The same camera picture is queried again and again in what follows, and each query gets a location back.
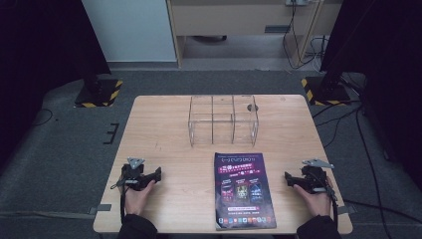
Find dark curtain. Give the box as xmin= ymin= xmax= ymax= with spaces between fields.
xmin=0 ymin=0 xmax=112 ymax=167
xmin=319 ymin=0 xmax=422 ymax=182

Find beige wooden cabinet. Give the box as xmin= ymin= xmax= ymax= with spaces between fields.
xmin=165 ymin=0 xmax=343 ymax=69

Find clear acrylic divided rack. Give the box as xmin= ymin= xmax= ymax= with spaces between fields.
xmin=187 ymin=95 xmax=260 ymax=147

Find left hand-held gripper black cable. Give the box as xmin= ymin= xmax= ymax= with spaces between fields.
xmin=109 ymin=178 xmax=129 ymax=225

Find white panel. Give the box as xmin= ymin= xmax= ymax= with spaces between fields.
xmin=81 ymin=0 xmax=177 ymax=63

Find grey tape strip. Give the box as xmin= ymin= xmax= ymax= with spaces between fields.
xmin=337 ymin=204 xmax=358 ymax=215
xmin=88 ymin=203 xmax=112 ymax=215

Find black hanging cables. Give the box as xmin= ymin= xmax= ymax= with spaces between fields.
xmin=281 ymin=0 xmax=330 ymax=72

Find black stand pole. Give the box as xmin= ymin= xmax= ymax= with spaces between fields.
xmin=320 ymin=49 xmax=349 ymax=96
xmin=79 ymin=64 xmax=104 ymax=96

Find person's right hand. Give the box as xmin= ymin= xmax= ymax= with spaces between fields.
xmin=293 ymin=176 xmax=334 ymax=218

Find person's left hand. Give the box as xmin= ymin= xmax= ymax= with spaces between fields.
xmin=123 ymin=179 xmax=157 ymax=217

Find right hand-held gripper black cable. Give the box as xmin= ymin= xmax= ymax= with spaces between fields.
xmin=317 ymin=178 xmax=340 ymax=231

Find black floor tape marks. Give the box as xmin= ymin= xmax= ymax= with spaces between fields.
xmin=103 ymin=122 xmax=120 ymax=145

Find thin black floor cable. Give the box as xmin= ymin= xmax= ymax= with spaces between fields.
xmin=32 ymin=108 xmax=55 ymax=127

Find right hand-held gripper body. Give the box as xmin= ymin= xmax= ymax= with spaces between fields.
xmin=299 ymin=158 xmax=335 ymax=194

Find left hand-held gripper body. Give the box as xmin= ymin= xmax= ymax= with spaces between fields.
xmin=116 ymin=157 xmax=152 ymax=192

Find striped black stand base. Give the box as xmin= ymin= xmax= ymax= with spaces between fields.
xmin=74 ymin=78 xmax=124 ymax=109
xmin=301 ymin=76 xmax=353 ymax=107

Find dark purple magazine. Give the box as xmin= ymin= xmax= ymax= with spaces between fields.
xmin=213 ymin=151 xmax=278 ymax=231

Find hand-held gripper black cable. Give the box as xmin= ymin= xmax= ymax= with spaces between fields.
xmin=109 ymin=178 xmax=129 ymax=225
xmin=317 ymin=178 xmax=340 ymax=231

